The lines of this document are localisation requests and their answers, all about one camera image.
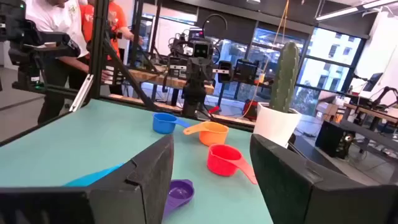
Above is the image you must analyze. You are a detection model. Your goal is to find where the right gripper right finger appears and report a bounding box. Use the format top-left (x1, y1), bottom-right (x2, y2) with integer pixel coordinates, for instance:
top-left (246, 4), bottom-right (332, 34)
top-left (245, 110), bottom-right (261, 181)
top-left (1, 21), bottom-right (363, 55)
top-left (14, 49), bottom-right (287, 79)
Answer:
top-left (249, 133), bottom-right (398, 224)

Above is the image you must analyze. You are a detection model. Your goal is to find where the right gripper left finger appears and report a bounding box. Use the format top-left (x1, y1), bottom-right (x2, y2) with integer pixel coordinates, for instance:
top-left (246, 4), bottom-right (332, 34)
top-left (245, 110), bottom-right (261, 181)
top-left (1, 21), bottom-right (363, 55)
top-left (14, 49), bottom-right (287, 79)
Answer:
top-left (0, 134), bottom-right (175, 224)

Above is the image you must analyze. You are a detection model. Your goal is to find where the purple measuring cup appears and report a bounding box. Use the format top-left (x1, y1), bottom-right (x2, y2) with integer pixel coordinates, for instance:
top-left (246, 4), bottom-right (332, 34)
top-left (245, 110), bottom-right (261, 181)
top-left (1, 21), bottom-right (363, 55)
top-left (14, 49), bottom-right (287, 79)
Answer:
top-left (162, 179), bottom-right (195, 218)

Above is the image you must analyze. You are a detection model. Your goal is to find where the teal measuring cup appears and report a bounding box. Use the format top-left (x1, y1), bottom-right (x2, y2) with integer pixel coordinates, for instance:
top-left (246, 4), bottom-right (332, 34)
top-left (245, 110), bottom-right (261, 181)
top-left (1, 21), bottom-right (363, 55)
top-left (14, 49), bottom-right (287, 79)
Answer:
top-left (63, 162), bottom-right (125, 187)

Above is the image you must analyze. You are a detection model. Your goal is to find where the blue measuring cup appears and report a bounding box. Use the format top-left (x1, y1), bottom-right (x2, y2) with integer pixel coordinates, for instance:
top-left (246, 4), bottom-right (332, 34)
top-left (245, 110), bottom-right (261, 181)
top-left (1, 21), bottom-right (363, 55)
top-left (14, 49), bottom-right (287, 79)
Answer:
top-left (152, 112), bottom-right (191, 135)

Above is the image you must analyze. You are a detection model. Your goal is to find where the red measuring cup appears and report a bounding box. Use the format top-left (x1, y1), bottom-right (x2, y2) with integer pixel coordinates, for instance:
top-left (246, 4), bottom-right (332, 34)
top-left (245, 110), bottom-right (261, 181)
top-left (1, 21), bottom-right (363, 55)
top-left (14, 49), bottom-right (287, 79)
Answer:
top-left (206, 143), bottom-right (259, 185)

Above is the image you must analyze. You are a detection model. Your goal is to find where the orange measuring cup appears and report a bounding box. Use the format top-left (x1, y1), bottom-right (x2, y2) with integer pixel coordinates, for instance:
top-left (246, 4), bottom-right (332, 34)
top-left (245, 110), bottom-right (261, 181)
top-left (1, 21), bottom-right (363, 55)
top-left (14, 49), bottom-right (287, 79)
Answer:
top-left (183, 121), bottom-right (229, 147)

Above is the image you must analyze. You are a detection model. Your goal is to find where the black equipment box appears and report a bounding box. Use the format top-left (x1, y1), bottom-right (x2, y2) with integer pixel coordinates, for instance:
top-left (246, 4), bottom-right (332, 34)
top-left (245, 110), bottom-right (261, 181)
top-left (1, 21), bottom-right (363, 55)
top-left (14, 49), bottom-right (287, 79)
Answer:
top-left (233, 58), bottom-right (259, 85)
top-left (217, 60), bottom-right (234, 84)

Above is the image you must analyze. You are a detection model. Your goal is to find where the wooden background workbench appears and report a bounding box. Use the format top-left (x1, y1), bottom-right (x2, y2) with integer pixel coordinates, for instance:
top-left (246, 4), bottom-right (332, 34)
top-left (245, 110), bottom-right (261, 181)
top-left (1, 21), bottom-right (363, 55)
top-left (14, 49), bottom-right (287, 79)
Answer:
top-left (341, 102), bottom-right (398, 125)
top-left (129, 68), bottom-right (215, 96)

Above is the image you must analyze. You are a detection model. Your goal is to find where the black computer case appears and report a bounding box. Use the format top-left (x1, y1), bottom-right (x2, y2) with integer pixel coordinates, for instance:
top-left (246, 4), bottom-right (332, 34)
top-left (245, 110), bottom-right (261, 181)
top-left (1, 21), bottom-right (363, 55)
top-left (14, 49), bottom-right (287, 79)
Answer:
top-left (315, 120), bottom-right (356, 160)

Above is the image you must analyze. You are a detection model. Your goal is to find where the red toolbox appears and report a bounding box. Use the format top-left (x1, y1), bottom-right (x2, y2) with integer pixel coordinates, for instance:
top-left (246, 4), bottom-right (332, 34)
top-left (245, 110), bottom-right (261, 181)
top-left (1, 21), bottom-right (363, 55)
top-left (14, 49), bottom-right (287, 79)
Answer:
top-left (241, 98), bottom-right (259, 121)

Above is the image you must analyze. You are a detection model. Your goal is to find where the green cactus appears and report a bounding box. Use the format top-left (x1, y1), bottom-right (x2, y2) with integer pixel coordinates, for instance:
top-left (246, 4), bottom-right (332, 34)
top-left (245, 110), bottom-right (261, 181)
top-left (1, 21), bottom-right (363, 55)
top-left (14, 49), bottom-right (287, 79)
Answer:
top-left (269, 41), bottom-right (300, 113)

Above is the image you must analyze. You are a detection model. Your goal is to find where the person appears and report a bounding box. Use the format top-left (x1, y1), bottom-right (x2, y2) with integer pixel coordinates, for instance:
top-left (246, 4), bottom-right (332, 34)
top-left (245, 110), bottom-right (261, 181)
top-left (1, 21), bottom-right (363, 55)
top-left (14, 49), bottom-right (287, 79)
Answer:
top-left (24, 0), bottom-right (108, 125)
top-left (79, 0), bottom-right (144, 96)

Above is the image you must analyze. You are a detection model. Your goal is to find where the tilted background monitor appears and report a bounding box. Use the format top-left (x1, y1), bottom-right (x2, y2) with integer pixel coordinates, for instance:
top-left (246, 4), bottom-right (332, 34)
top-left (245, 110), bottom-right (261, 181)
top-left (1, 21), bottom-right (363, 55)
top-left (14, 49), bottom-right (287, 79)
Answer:
top-left (362, 72), bottom-right (384, 93)

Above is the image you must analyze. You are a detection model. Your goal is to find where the long ceiling light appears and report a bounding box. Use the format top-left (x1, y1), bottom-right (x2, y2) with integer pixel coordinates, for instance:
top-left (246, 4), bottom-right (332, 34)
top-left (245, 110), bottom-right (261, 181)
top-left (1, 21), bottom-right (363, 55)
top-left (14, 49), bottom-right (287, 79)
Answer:
top-left (315, 0), bottom-right (398, 22)

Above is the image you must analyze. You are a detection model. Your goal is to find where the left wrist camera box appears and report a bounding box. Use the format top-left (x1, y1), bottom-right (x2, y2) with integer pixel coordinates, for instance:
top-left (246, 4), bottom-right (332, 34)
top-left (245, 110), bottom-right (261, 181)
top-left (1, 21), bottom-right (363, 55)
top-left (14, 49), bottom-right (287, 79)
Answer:
top-left (192, 40), bottom-right (214, 59)

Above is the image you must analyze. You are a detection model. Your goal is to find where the black aluminium table frame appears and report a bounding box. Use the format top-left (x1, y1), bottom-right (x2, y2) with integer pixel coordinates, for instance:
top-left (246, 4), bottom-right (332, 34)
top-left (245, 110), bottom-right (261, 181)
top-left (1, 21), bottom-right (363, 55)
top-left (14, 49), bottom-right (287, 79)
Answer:
top-left (68, 0), bottom-right (160, 113)

